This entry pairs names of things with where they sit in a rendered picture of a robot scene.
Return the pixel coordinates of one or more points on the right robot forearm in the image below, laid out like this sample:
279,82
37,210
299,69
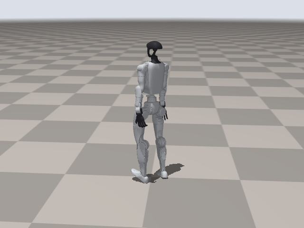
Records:
162,96

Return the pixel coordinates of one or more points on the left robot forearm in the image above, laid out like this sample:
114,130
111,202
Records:
138,101

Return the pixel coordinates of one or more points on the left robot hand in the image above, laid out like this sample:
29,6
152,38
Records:
140,119

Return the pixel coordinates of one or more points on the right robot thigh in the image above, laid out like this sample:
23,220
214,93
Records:
158,121

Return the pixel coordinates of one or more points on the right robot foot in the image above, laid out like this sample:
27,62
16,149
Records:
162,174

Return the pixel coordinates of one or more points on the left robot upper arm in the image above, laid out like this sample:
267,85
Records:
142,69

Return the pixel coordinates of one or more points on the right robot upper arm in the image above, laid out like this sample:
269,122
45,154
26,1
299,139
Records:
165,75

